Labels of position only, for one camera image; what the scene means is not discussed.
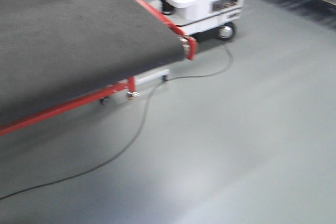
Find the red conveyor frame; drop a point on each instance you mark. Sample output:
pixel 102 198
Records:
pixel 57 55

